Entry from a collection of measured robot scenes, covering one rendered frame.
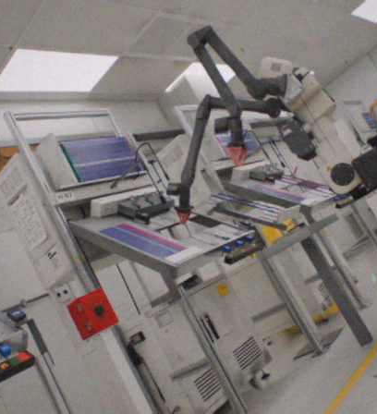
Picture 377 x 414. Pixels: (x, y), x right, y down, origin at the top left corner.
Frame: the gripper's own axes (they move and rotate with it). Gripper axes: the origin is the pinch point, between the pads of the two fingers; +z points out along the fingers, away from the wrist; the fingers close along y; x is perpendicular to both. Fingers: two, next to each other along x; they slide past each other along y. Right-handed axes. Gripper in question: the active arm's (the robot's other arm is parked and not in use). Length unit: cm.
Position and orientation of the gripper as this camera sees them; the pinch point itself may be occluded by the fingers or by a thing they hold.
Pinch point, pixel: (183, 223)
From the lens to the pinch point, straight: 271.8
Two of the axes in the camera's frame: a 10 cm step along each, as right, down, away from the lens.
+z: -0.4, 9.7, 2.6
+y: -5.9, 1.9, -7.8
